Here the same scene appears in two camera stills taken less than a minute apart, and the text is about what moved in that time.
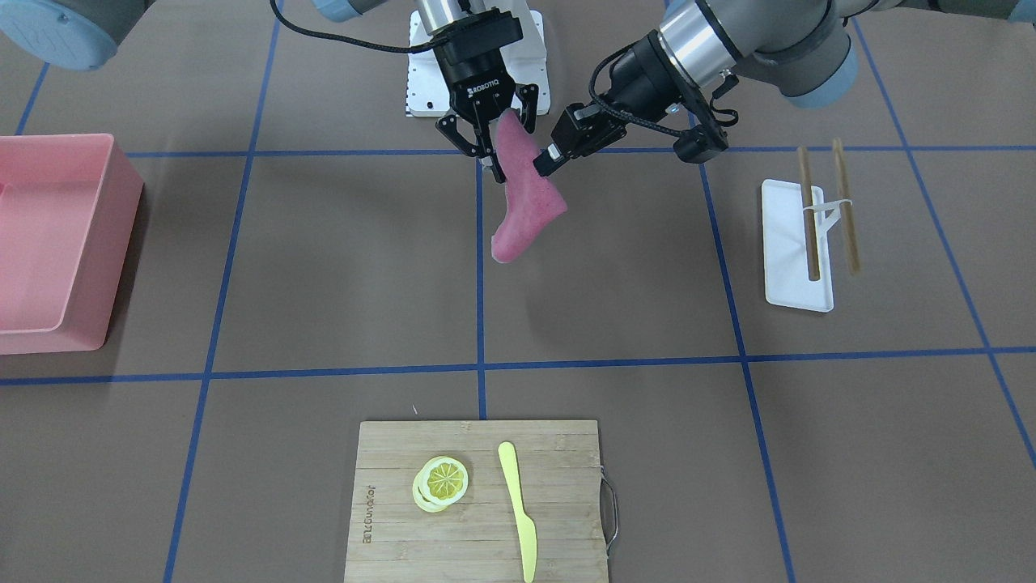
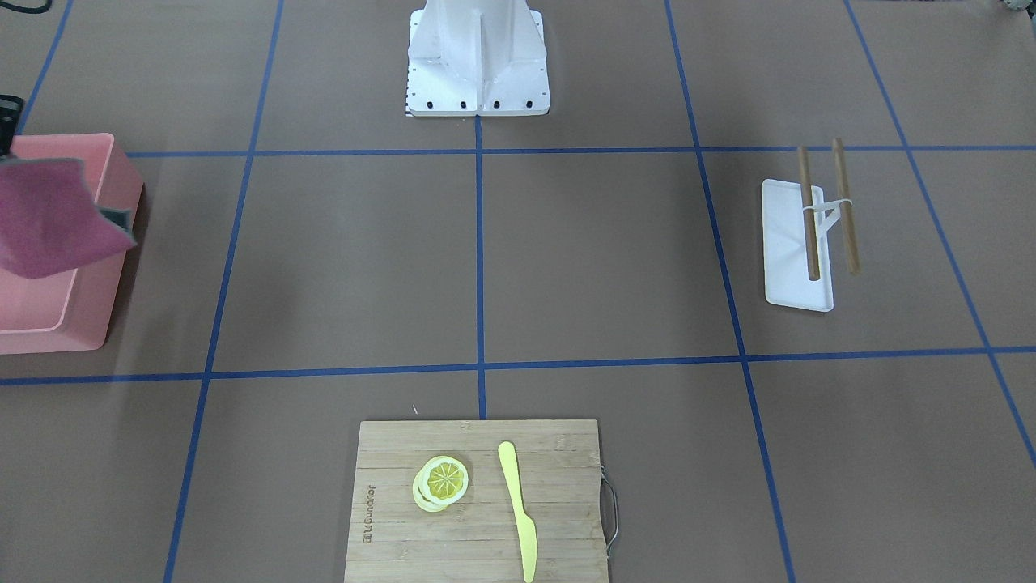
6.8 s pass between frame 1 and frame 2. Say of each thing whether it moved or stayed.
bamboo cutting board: stayed
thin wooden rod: stayed
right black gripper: moved
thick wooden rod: stayed
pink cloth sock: moved
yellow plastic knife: stayed
